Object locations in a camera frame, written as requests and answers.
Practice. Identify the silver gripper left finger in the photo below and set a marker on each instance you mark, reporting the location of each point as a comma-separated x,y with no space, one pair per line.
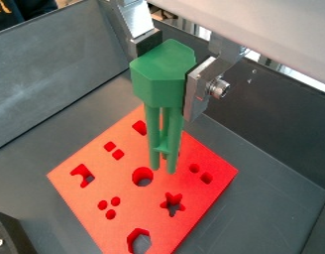
133,24

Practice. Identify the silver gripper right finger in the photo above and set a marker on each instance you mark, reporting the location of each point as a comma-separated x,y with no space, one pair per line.
206,81

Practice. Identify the green three-prong peg object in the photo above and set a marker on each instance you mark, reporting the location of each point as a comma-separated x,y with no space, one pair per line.
158,75

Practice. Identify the person in dark shirt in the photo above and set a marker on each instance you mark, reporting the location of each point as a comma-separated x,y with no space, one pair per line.
18,11

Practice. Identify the red shape-sorting board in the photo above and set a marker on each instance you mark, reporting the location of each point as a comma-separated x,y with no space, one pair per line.
123,200

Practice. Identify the black camera mount corner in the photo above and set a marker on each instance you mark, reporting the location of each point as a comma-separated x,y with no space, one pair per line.
14,239

